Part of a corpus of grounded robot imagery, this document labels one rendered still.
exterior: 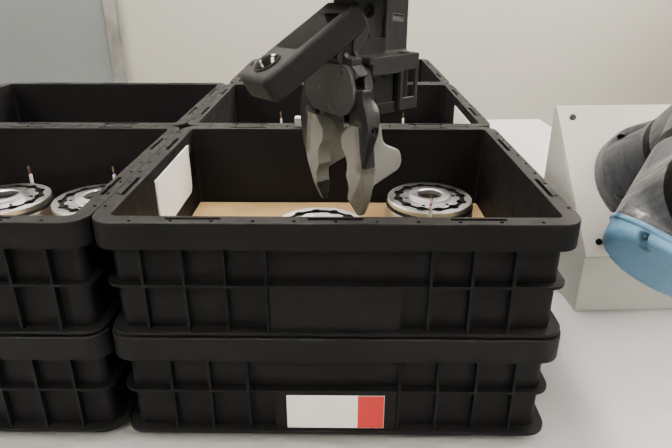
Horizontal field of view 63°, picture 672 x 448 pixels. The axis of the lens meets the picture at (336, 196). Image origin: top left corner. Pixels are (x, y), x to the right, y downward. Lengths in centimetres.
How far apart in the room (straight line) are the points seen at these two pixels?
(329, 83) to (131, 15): 335
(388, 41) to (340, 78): 6
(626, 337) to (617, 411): 14
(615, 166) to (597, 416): 31
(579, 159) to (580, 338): 23
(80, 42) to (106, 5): 30
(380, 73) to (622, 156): 37
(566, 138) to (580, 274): 18
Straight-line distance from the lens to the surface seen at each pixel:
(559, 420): 63
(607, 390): 69
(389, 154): 54
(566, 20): 405
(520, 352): 52
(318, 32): 48
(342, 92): 50
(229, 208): 73
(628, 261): 61
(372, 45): 53
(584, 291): 80
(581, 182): 80
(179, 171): 67
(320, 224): 44
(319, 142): 55
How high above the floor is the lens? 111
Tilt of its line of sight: 22 degrees down
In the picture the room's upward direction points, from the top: straight up
